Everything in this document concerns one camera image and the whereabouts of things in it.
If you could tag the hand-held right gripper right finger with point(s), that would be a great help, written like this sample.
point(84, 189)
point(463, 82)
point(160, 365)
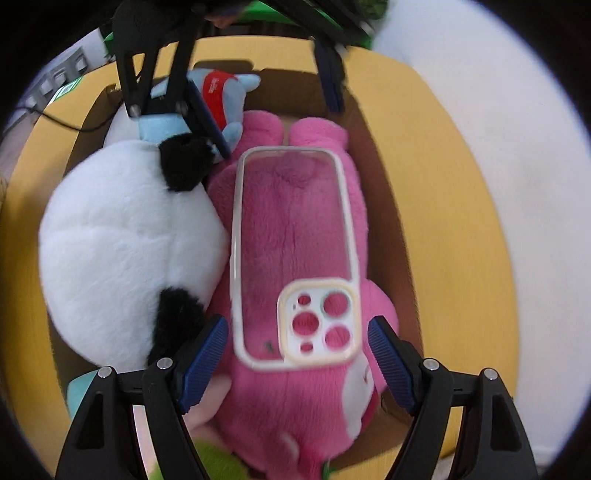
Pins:
point(392, 364)

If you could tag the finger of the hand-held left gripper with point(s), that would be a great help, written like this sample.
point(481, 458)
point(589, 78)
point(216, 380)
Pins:
point(205, 115)
point(330, 78)

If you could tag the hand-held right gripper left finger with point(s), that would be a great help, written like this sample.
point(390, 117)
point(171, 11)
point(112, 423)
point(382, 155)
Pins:
point(203, 364)

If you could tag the pale pink green plush toy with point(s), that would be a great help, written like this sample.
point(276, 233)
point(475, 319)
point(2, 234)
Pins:
point(207, 406)

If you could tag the light blue plush toy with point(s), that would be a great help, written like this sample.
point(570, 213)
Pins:
point(161, 128)

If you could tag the pink plush bear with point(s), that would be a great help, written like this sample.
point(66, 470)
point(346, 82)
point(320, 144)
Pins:
point(323, 134)

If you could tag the clear phone case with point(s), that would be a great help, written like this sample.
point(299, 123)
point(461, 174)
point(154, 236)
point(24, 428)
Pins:
point(282, 318)

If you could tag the cardboard box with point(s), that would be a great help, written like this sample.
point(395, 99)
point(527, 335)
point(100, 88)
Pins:
point(388, 207)

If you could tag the white black panda plush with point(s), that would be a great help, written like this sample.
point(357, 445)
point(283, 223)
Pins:
point(124, 240)

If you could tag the green white label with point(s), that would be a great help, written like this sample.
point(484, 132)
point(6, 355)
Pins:
point(64, 91)

